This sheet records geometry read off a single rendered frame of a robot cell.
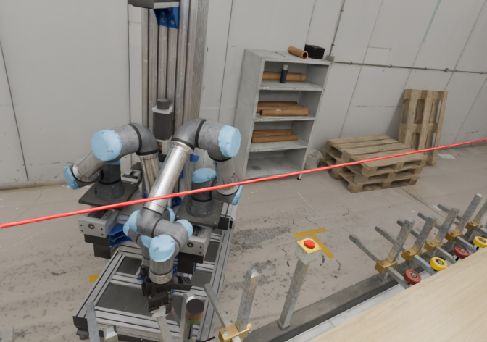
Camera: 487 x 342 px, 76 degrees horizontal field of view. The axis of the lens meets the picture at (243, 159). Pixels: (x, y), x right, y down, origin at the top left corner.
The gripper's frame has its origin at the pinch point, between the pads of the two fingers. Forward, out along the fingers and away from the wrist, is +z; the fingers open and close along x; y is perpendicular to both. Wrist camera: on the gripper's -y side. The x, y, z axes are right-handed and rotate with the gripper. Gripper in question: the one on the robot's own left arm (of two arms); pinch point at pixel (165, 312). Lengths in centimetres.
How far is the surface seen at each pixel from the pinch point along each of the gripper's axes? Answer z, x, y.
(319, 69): -42, -206, -247
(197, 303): -16.1, 11.9, -6.4
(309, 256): -19, 11, -54
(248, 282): -12.5, 8.7, -28.6
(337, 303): 31, 10, -91
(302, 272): -8, 10, -56
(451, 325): 10, 49, -117
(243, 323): 11.2, 9.5, -30.1
